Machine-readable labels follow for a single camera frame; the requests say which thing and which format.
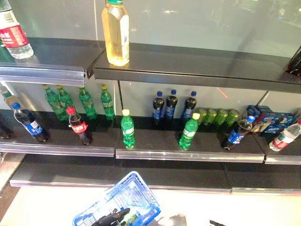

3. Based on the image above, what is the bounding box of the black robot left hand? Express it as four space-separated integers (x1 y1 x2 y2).
91 207 131 226

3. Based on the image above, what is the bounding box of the yellow tea bottle green cap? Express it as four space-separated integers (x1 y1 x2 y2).
101 0 131 67

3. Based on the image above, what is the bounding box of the blue plastic shopping basket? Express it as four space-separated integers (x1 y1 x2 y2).
72 170 162 226

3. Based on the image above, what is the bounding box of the Pepsi cola bottle blue cap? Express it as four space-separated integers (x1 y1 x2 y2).
182 90 198 125
152 90 166 125
165 89 179 125
221 115 256 151
11 102 50 144

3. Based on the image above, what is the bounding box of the green drink container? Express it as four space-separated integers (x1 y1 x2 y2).
123 211 141 226

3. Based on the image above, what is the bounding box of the small water bottle red cap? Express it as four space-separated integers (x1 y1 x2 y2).
269 120 301 152

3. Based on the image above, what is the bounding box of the green Sprite bottle yellow cap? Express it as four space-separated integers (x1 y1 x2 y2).
178 113 201 150
41 84 62 122
79 86 97 120
120 109 136 149
101 84 116 121
55 84 75 118

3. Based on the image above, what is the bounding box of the large Pepsi cola bottle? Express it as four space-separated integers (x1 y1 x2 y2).
285 46 301 77

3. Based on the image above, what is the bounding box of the blue cookie box dessert print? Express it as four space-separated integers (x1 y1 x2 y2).
251 117 266 135

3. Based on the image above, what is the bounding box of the Coca-Cola bottle red cap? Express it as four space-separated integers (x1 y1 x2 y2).
66 106 94 145

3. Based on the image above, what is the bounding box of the large water bottle red label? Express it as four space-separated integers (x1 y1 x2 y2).
0 0 34 60

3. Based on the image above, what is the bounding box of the blue Oreo cookie box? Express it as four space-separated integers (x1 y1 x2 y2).
263 123 293 135
260 112 297 129

